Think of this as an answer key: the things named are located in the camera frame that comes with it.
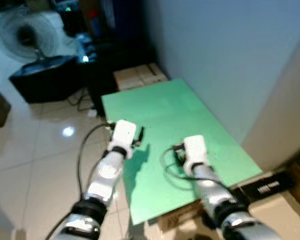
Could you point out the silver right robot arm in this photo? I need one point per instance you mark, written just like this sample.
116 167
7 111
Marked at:
215 195

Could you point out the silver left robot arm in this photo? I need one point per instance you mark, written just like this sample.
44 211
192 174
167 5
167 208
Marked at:
102 180

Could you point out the green flat board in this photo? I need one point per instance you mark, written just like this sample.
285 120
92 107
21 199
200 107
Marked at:
190 115

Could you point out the white power adapter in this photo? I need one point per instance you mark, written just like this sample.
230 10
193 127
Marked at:
92 113

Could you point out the flat cardboard box stack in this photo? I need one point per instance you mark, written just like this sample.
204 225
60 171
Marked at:
140 75

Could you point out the printed cardboard box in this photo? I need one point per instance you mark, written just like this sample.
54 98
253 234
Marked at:
177 217

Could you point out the black cabinet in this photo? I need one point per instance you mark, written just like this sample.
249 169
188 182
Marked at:
120 57

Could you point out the black box with white print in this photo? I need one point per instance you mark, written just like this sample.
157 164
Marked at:
267 186

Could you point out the black speaker box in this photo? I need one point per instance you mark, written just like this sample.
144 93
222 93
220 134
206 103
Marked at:
45 80

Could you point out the large beige cardboard box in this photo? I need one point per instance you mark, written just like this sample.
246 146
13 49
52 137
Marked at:
285 220

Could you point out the white standing fan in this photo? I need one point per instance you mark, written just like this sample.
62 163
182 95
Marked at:
10 30

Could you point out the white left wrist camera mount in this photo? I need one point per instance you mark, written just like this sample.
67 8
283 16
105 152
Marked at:
124 131

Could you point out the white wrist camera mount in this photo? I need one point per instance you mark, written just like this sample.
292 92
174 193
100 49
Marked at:
195 147
124 131

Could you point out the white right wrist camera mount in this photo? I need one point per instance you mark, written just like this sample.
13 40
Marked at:
195 147

